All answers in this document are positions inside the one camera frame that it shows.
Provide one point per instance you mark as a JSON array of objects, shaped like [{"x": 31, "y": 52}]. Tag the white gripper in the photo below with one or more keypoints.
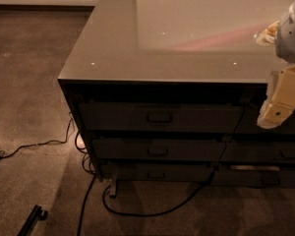
[{"x": 292, "y": 33}]

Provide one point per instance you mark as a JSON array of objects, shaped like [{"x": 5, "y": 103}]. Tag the grey drawer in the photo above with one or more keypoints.
[
  {"x": 254, "y": 176},
  {"x": 144, "y": 149},
  {"x": 258, "y": 152},
  {"x": 248, "y": 124},
  {"x": 116, "y": 116},
  {"x": 156, "y": 172}
]

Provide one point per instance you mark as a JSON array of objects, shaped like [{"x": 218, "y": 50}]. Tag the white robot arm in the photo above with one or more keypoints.
[{"x": 281, "y": 35}]

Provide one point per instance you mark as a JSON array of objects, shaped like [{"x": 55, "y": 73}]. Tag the grey drawer cabinet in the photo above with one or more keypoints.
[{"x": 201, "y": 52}]

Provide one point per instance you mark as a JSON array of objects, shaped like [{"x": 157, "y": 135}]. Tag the black metal bar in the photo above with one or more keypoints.
[{"x": 36, "y": 214}]

